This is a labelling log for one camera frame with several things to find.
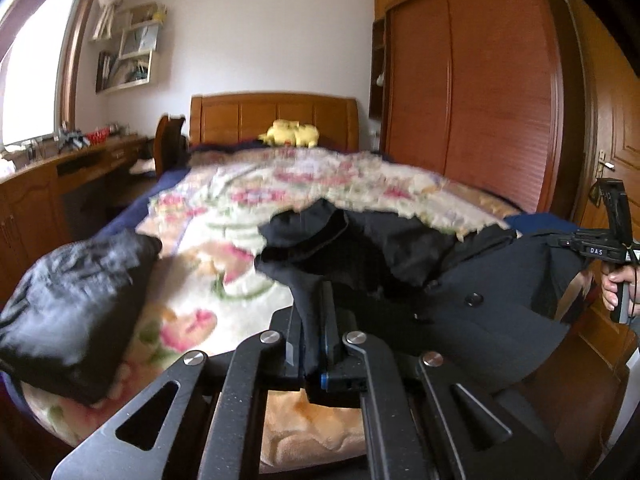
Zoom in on black trousers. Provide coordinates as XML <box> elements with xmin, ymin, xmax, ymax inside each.
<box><xmin>252</xmin><ymin>197</ymin><xmax>519</xmax><ymax>376</ymax></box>

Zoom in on person's right hand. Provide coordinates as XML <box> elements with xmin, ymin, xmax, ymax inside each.
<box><xmin>601</xmin><ymin>262</ymin><xmax>640</xmax><ymax>316</ymax></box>

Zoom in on floral fleece blanket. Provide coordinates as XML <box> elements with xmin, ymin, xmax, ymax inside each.
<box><xmin>23</xmin><ymin>148</ymin><xmax>514</xmax><ymax>445</ymax></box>

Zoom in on dark navy buttoned coat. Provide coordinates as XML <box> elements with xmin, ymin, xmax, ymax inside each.
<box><xmin>422</xmin><ymin>224</ymin><xmax>586</xmax><ymax>392</ymax></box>

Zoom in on wooden room door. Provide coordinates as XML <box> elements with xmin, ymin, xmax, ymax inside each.
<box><xmin>564</xmin><ymin>0</ymin><xmax>640</xmax><ymax>361</ymax></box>

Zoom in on folded black puffer jacket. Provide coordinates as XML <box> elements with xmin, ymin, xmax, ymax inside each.
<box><xmin>1</xmin><ymin>230</ymin><xmax>163</xmax><ymax>404</ymax></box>

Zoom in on blue bed sheet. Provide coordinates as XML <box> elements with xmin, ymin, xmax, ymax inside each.
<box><xmin>93</xmin><ymin>167</ymin><xmax>190</xmax><ymax>238</ymax></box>

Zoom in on wooden louvered wardrobe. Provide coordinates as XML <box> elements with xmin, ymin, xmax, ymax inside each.
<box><xmin>371</xmin><ymin>0</ymin><xmax>585</xmax><ymax>219</ymax></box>

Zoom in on dark wooden chair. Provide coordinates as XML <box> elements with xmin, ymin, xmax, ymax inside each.
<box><xmin>129</xmin><ymin>115</ymin><xmax>188</xmax><ymax>179</ymax></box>

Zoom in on yellow Pikachu plush toy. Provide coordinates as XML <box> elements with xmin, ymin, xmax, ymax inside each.
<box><xmin>258</xmin><ymin>119</ymin><xmax>319</xmax><ymax>148</ymax></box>

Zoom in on wooden bed headboard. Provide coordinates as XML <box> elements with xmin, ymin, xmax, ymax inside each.
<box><xmin>190</xmin><ymin>92</ymin><xmax>360</xmax><ymax>152</ymax></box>

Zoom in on wooden desk cabinet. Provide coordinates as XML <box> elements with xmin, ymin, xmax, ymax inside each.
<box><xmin>1</xmin><ymin>134</ymin><xmax>146</xmax><ymax>302</ymax></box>

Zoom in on red box on desk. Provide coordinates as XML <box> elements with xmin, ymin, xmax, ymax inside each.
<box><xmin>85</xmin><ymin>127</ymin><xmax>111</xmax><ymax>145</ymax></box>

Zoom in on brass door handle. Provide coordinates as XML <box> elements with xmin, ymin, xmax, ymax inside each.
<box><xmin>596</xmin><ymin>150</ymin><xmax>615</xmax><ymax>179</ymax></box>

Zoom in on white wall shelf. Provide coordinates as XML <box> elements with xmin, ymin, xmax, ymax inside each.
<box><xmin>91</xmin><ymin>2</ymin><xmax>167</xmax><ymax>94</ymax></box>

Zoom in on window with wooden frame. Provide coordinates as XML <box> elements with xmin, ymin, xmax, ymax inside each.
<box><xmin>1</xmin><ymin>0</ymin><xmax>93</xmax><ymax>148</ymax></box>

